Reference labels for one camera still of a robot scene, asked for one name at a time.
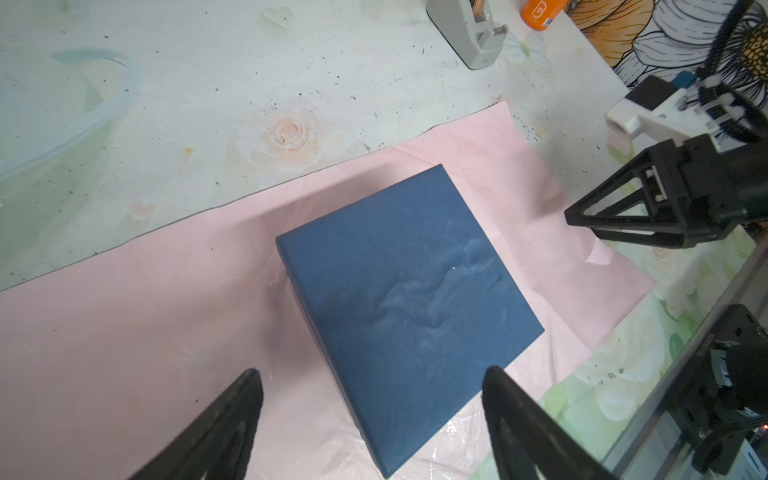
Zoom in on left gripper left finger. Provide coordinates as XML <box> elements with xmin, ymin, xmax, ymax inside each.
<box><xmin>132</xmin><ymin>368</ymin><xmax>264</xmax><ymax>480</ymax></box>

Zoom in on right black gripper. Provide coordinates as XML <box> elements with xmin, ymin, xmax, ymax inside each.
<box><xmin>564</xmin><ymin>135</ymin><xmax>767</xmax><ymax>249</ymax></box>

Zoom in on grey tape dispenser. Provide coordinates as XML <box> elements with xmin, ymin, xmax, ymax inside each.
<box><xmin>426</xmin><ymin>0</ymin><xmax>509</xmax><ymax>70</ymax></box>

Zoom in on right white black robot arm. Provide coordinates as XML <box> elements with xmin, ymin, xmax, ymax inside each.
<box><xmin>564</xmin><ymin>76</ymin><xmax>767</xmax><ymax>249</ymax></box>

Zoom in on clear glass bowl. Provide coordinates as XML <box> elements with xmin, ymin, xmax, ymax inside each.
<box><xmin>1</xmin><ymin>47</ymin><xmax>141</xmax><ymax>181</ymax></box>

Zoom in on right black corrugated cable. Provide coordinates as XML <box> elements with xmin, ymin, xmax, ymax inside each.
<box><xmin>695</xmin><ymin>0</ymin><xmax>768</xmax><ymax>145</ymax></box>

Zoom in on dark blue gift box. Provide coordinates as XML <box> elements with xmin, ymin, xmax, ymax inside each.
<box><xmin>276</xmin><ymin>166</ymin><xmax>543</xmax><ymax>477</ymax></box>

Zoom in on orange bottle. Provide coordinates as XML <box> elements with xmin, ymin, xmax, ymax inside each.
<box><xmin>520</xmin><ymin>0</ymin><xmax>569</xmax><ymax>31</ymax></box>

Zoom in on pink wrapping paper sheet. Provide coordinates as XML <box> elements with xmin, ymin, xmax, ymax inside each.
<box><xmin>1</xmin><ymin>103</ymin><xmax>654</xmax><ymax>479</ymax></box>

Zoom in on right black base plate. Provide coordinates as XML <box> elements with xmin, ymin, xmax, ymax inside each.
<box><xmin>665</xmin><ymin>304</ymin><xmax>767</xmax><ymax>475</ymax></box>

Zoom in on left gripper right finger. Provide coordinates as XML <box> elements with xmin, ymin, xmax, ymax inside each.
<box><xmin>482</xmin><ymin>366</ymin><xmax>614</xmax><ymax>479</ymax></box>

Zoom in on aluminium front rail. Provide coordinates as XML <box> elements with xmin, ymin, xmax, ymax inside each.
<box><xmin>604</xmin><ymin>238</ymin><xmax>767</xmax><ymax>479</ymax></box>

